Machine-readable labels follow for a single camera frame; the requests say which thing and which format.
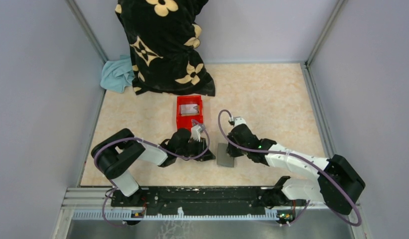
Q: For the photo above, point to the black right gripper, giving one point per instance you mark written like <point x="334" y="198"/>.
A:
<point x="232" y="152"/>

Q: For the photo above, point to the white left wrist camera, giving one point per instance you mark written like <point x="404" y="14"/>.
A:
<point x="196" y="132"/>

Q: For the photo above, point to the grey card holder wallet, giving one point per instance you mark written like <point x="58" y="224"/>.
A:
<point x="223" y="159"/>

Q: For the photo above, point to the light blue cloth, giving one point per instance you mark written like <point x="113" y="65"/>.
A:
<point x="117" y="75"/>

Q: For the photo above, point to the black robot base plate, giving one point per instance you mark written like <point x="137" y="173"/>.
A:
<point x="204" y="201"/>

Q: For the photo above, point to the red plastic bin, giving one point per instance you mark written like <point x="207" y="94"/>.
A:
<point x="186" y="122"/>

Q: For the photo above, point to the black floral blanket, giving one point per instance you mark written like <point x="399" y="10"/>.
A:
<point x="163" y="37"/>

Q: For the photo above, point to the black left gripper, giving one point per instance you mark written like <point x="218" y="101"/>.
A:
<point x="201" y="146"/>

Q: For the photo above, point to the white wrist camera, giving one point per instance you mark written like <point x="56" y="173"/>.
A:
<point x="196" y="132"/>
<point x="236" y="121"/>

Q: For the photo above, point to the grey slotted cable duct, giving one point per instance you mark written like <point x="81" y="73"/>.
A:
<point x="128" y="215"/>

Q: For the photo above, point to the silver credit card in bin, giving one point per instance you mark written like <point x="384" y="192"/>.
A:
<point x="189" y="110"/>

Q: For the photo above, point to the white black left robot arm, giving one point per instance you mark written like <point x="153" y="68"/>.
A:
<point x="114" y="156"/>

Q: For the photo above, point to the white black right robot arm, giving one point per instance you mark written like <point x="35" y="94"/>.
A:
<point x="324" y="179"/>

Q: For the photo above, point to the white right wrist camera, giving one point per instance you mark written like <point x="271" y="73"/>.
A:
<point x="236" y="121"/>

